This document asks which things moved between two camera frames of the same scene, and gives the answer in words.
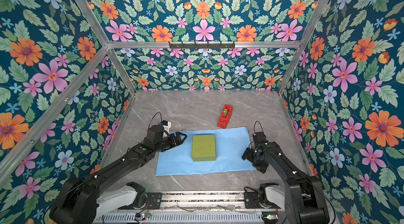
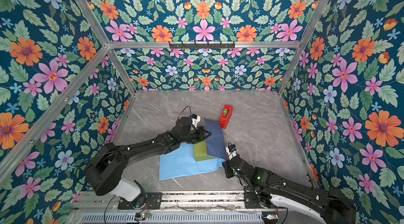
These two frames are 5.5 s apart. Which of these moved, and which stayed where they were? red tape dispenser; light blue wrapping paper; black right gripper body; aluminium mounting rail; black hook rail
Moved: black right gripper body; light blue wrapping paper
Stayed: aluminium mounting rail; black hook rail; red tape dispenser
